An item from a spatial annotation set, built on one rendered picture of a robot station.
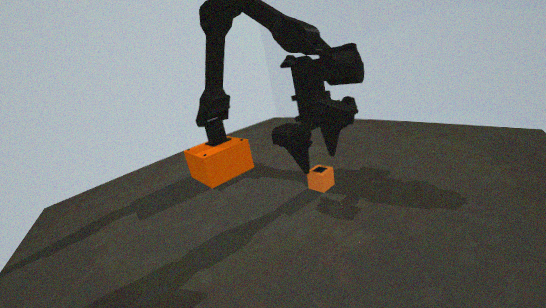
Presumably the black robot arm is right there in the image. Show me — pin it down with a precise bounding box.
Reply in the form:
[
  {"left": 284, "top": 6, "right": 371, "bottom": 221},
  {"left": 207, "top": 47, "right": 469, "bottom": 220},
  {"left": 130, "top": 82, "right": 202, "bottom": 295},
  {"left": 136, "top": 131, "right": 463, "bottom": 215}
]
[{"left": 196, "top": 0, "right": 365, "bottom": 146}]

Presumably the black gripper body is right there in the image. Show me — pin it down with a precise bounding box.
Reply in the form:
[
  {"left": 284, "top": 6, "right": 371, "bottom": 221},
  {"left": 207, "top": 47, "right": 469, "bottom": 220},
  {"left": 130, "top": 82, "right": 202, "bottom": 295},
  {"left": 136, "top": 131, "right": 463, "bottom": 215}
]
[{"left": 271, "top": 86, "right": 336, "bottom": 147}]

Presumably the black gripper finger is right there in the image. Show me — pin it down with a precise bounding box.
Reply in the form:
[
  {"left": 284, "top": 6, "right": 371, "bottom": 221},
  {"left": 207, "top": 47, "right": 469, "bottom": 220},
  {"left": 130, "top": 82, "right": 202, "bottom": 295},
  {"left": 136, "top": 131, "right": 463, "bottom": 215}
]
[
  {"left": 320, "top": 124, "right": 343, "bottom": 157},
  {"left": 279, "top": 141, "right": 313, "bottom": 174}
]

